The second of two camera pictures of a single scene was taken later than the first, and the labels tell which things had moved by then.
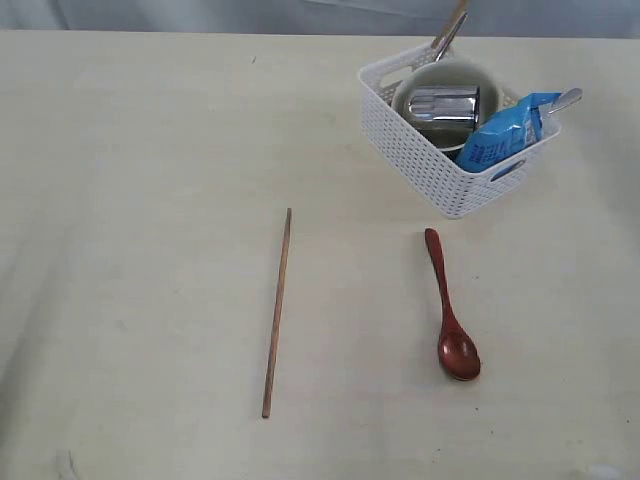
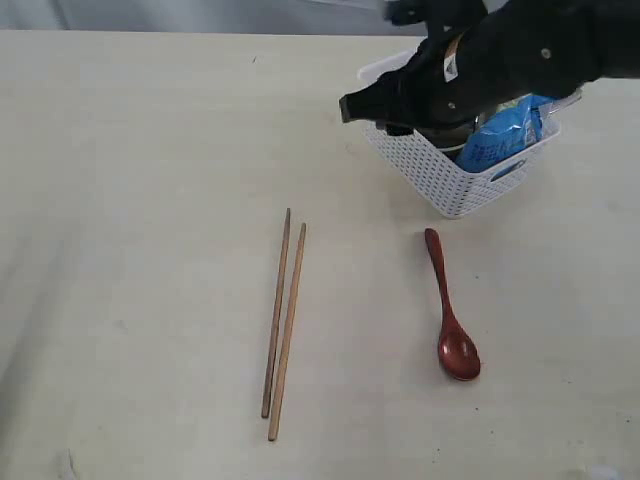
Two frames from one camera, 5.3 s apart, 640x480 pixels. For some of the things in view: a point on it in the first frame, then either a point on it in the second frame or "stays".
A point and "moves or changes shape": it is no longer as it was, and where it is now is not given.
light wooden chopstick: x=458 y=11 moves or changes shape
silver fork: x=567 y=98 stays
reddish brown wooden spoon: x=457 y=354 stays
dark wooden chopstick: x=276 y=314 stays
